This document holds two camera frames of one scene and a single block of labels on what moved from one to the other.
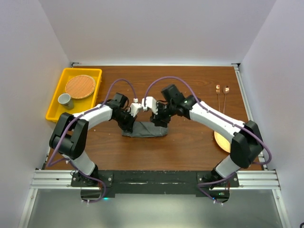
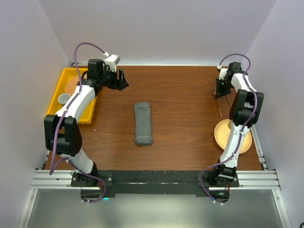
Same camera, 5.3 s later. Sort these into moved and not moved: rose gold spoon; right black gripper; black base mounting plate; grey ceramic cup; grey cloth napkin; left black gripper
Moved: grey cloth napkin; right black gripper; rose gold spoon; left black gripper
Not moved: grey ceramic cup; black base mounting plate
